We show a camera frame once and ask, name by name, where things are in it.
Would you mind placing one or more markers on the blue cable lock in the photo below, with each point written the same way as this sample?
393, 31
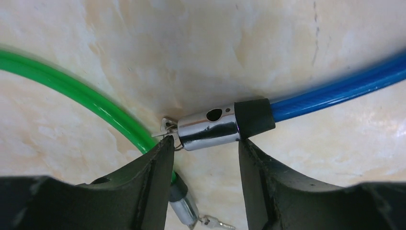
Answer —
243, 120

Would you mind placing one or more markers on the green lock key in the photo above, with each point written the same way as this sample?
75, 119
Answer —
213, 222

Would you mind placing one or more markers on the green cable lock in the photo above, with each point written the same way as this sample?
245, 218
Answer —
179, 198

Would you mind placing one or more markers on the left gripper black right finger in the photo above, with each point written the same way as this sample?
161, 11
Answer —
279, 198

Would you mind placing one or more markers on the blue lock key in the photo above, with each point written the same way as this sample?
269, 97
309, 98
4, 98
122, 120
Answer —
169, 127

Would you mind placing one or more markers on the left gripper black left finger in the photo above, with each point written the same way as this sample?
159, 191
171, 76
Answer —
134, 197

